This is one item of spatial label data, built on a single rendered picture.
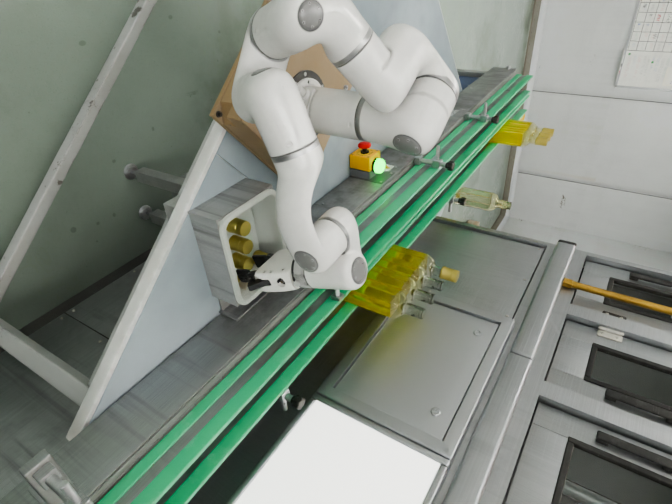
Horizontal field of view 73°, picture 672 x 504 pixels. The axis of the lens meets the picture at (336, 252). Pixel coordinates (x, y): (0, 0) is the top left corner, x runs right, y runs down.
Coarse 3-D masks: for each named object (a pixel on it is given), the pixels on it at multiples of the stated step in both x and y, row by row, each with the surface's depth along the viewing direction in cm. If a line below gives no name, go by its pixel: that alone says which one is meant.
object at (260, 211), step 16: (272, 192) 98; (240, 208) 91; (256, 208) 103; (272, 208) 101; (224, 224) 88; (256, 224) 106; (272, 224) 104; (224, 240) 89; (256, 240) 109; (272, 240) 107; (240, 288) 103
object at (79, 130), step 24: (144, 0) 129; (144, 24) 131; (120, 48) 127; (96, 96) 125; (72, 144) 123; (192, 168) 100; (48, 192) 121; (24, 216) 120; (24, 240) 119; (0, 264) 118; (144, 264) 97; (0, 288) 117; (0, 336) 108; (24, 336) 109; (24, 360) 102; (48, 360) 99; (72, 384) 94
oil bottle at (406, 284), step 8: (368, 272) 121; (376, 272) 121; (384, 272) 121; (392, 272) 121; (376, 280) 119; (384, 280) 118; (392, 280) 118; (400, 280) 118; (408, 280) 118; (400, 288) 116; (408, 288) 115; (408, 296) 116
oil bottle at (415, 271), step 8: (384, 256) 127; (376, 264) 124; (384, 264) 124; (392, 264) 123; (400, 264) 123; (408, 264) 123; (416, 264) 123; (400, 272) 121; (408, 272) 120; (416, 272) 120; (424, 272) 121; (416, 280) 119
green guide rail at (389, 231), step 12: (516, 96) 224; (504, 108) 210; (480, 132) 188; (492, 132) 188; (468, 144) 179; (480, 144) 178; (456, 156) 170; (468, 156) 169; (444, 168) 163; (456, 168) 161; (432, 180) 156; (444, 180) 154; (420, 192) 149; (432, 192) 148; (408, 204) 143; (420, 204) 142; (396, 216) 138; (408, 216) 137; (384, 228) 133; (396, 228) 132; (372, 240) 128; (384, 240) 127; (372, 252) 123
